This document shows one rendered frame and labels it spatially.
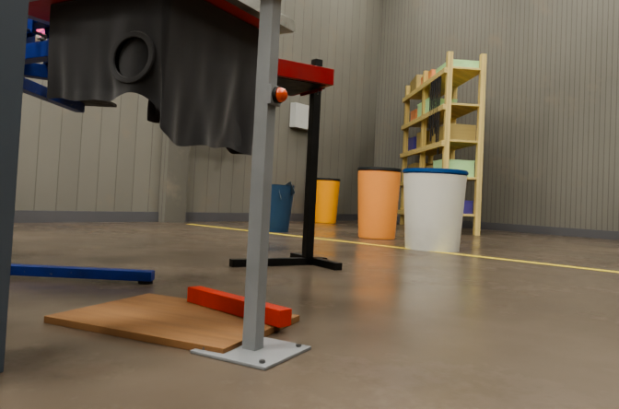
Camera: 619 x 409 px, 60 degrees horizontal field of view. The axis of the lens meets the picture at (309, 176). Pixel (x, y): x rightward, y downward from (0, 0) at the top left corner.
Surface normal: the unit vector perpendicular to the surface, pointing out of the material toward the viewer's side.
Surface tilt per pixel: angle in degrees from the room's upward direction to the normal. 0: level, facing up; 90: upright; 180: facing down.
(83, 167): 90
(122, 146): 90
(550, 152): 90
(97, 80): 97
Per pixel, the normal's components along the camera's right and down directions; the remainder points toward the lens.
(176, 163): 0.77, 0.01
